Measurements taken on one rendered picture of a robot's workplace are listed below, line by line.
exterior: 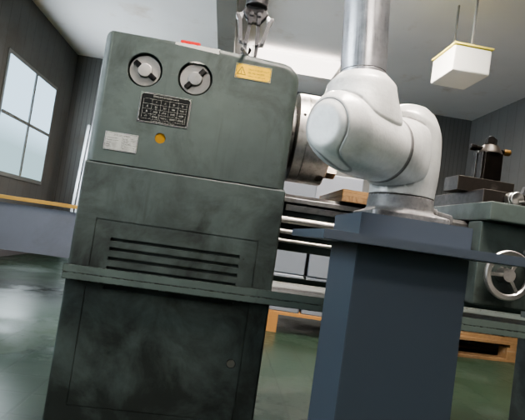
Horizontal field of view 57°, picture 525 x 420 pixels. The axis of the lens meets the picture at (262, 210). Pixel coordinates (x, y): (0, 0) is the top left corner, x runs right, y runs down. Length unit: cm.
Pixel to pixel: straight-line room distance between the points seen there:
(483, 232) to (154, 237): 102
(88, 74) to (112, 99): 684
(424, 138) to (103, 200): 90
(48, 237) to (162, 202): 256
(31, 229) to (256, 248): 275
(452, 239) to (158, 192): 82
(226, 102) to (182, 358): 77
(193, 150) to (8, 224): 275
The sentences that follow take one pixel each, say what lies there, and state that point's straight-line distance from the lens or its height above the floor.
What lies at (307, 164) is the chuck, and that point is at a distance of 164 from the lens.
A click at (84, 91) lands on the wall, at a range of 831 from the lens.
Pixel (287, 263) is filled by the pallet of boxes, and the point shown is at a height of 53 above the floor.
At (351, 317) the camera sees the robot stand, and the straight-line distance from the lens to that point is 107.
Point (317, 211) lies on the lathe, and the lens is 160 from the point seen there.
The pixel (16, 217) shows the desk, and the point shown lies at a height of 59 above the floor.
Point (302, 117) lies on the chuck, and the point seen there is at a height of 112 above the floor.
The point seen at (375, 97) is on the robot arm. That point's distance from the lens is 102.
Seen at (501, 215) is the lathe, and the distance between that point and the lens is 166.
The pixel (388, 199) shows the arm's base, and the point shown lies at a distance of 115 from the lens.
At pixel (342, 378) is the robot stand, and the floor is 45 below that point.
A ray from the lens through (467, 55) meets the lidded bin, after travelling 464.
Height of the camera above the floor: 72
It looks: 3 degrees up
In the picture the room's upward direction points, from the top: 8 degrees clockwise
